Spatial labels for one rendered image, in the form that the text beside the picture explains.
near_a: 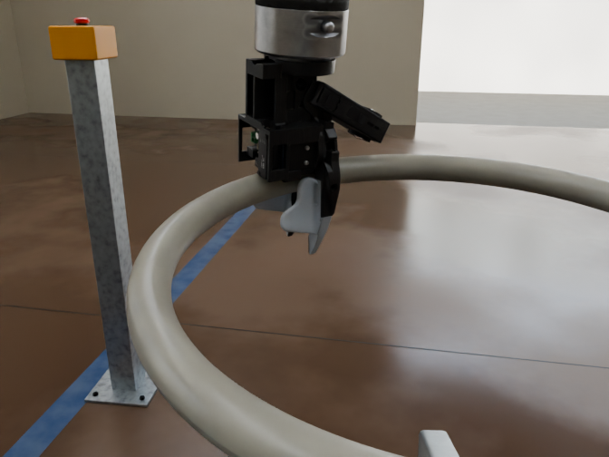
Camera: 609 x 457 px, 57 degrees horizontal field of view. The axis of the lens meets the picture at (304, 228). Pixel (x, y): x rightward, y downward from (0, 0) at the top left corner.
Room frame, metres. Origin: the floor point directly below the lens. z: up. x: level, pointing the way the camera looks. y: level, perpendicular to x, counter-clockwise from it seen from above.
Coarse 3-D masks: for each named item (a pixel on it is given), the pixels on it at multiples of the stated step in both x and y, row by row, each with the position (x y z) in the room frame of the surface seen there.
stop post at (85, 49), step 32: (64, 32) 1.44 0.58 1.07; (96, 32) 1.44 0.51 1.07; (96, 64) 1.46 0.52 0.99; (96, 96) 1.45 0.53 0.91; (96, 128) 1.45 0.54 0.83; (96, 160) 1.45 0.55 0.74; (96, 192) 1.46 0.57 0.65; (96, 224) 1.46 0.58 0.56; (96, 256) 1.46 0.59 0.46; (128, 256) 1.51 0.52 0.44; (128, 352) 1.45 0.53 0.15; (96, 384) 1.48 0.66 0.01; (128, 384) 1.45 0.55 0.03
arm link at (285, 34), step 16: (256, 16) 0.56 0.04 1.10; (272, 16) 0.54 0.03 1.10; (288, 16) 0.53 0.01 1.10; (304, 16) 0.53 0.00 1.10; (320, 16) 0.53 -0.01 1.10; (336, 16) 0.54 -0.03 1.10; (256, 32) 0.56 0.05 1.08; (272, 32) 0.54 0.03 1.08; (288, 32) 0.53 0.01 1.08; (304, 32) 0.53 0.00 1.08; (320, 32) 0.54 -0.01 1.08; (336, 32) 0.55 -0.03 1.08; (256, 48) 0.56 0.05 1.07; (272, 48) 0.54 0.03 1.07; (288, 48) 0.53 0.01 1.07; (304, 48) 0.53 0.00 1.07; (320, 48) 0.54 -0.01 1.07; (336, 48) 0.55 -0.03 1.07
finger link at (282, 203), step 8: (296, 192) 0.62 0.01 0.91; (272, 200) 0.61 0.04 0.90; (280, 200) 0.62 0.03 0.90; (288, 200) 0.62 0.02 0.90; (256, 208) 0.61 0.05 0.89; (264, 208) 0.61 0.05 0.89; (272, 208) 0.62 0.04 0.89; (280, 208) 0.62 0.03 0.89; (288, 208) 0.62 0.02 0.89; (288, 232) 0.62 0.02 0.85
